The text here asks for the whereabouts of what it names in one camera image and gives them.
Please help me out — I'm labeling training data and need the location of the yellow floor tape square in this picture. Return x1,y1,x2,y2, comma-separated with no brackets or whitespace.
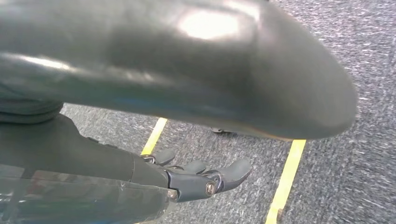
141,117,307,224

